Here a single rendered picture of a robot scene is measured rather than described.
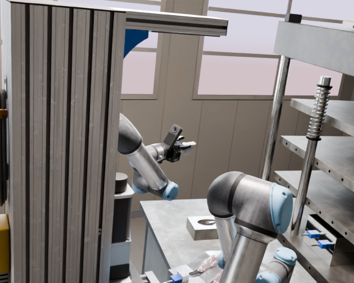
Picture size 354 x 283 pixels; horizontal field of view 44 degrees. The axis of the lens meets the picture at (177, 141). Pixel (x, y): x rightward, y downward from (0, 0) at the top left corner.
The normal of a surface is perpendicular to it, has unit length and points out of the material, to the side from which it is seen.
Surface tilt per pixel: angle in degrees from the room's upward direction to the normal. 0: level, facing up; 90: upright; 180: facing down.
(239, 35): 90
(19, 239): 90
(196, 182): 90
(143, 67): 90
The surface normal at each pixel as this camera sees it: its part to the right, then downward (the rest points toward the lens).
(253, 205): -0.53, -0.23
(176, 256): 0.11, -0.95
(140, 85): 0.41, 0.32
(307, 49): -0.95, 0.00
